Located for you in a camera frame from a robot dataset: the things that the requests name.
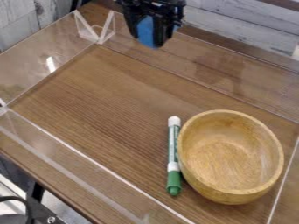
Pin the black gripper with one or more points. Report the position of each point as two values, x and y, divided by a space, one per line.
166 11

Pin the blue foam block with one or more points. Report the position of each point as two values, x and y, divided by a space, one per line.
146 32

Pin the brown wooden bowl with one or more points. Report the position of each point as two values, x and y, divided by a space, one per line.
232 156

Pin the green white marker pen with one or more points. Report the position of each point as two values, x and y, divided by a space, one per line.
174 173

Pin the black table leg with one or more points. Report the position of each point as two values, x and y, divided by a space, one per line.
38 191

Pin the black metal bracket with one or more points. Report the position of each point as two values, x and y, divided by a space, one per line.
43 215

